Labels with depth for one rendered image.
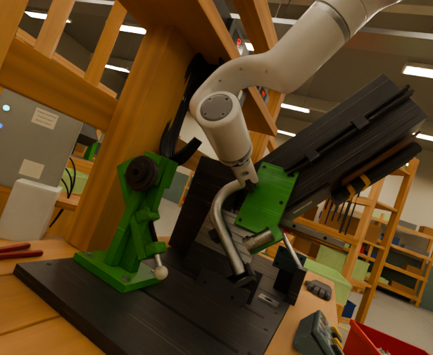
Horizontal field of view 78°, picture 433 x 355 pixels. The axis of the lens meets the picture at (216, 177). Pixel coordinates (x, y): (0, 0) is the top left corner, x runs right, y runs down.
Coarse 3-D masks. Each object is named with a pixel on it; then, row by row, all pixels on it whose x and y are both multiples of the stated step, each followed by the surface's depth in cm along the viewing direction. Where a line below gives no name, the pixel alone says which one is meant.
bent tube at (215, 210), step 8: (232, 184) 75; (256, 184) 73; (224, 192) 75; (232, 192) 76; (216, 200) 75; (224, 200) 76; (216, 208) 74; (216, 216) 73; (216, 224) 72; (224, 224) 72; (224, 232) 70; (224, 240) 69; (224, 248) 69; (232, 248) 68; (232, 256) 67; (232, 264) 66; (240, 264) 66; (240, 272) 65
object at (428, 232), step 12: (372, 216) 802; (384, 216) 797; (408, 228) 768; (420, 228) 783; (432, 228) 755; (396, 240) 777; (432, 240) 779; (360, 252) 801; (408, 252) 755; (420, 252) 753; (432, 252) 743; (384, 264) 769; (420, 276) 741; (396, 288) 760; (408, 288) 750; (420, 288) 738; (420, 300) 729
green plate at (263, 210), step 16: (272, 176) 78; (256, 192) 77; (272, 192) 76; (288, 192) 75; (240, 208) 77; (256, 208) 75; (272, 208) 74; (240, 224) 75; (256, 224) 73; (272, 224) 72
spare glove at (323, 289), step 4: (308, 280) 110; (312, 280) 112; (316, 280) 115; (308, 284) 108; (312, 284) 105; (316, 284) 107; (320, 284) 110; (324, 284) 114; (308, 288) 102; (312, 288) 102; (316, 288) 101; (320, 288) 105; (324, 288) 105; (328, 288) 108; (316, 292) 99; (320, 292) 98; (324, 292) 100; (328, 292) 101; (320, 296) 98; (328, 296) 98; (328, 300) 97
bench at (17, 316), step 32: (32, 256) 55; (64, 256) 60; (0, 288) 42; (0, 320) 35; (32, 320) 37; (64, 320) 40; (0, 352) 31; (32, 352) 32; (64, 352) 34; (96, 352) 36
